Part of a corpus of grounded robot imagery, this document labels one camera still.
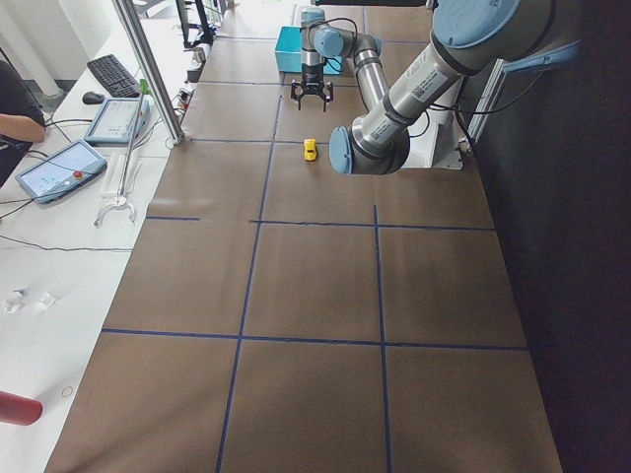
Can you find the far teach pendant tablet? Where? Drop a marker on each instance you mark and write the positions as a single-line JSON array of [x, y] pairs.
[[113, 122]]

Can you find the black computer mouse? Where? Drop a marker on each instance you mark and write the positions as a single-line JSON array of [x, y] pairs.
[[92, 98]]

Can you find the light blue plastic bin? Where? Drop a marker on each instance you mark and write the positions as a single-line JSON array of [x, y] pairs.
[[292, 58]]

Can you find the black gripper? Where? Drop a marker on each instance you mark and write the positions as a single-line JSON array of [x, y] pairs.
[[311, 79]]

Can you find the black computer keyboard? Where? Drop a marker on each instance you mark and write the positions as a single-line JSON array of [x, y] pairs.
[[114, 77]]

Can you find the near teach pendant tablet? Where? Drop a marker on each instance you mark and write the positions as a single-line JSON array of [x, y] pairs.
[[62, 173]]

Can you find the blue tape grid lines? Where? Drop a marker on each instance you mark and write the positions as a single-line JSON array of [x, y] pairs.
[[276, 316]]

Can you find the green handled reacher grabber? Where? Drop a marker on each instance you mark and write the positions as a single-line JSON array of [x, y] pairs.
[[119, 200]]

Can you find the crumpled clear plastic wrap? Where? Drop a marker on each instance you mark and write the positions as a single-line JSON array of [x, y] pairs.
[[15, 301]]

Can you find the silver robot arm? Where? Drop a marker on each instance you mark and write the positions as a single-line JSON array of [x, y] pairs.
[[465, 37], [363, 50]]

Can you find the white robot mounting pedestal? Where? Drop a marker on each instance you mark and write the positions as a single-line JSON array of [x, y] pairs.
[[434, 140]]

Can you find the red fire extinguisher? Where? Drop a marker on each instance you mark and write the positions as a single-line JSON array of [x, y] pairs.
[[19, 410]]

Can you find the white foam block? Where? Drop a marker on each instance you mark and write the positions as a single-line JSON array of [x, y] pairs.
[[113, 175]]

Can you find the yellow beetle toy car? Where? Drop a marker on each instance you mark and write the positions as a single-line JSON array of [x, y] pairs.
[[310, 149]]

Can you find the aluminium frame post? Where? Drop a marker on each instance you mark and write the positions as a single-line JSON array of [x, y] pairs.
[[146, 60]]

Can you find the teach pendant tablet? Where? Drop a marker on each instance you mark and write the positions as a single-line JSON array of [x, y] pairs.
[[113, 122], [62, 173]]

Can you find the person forearm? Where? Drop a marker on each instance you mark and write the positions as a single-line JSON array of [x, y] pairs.
[[21, 128]]

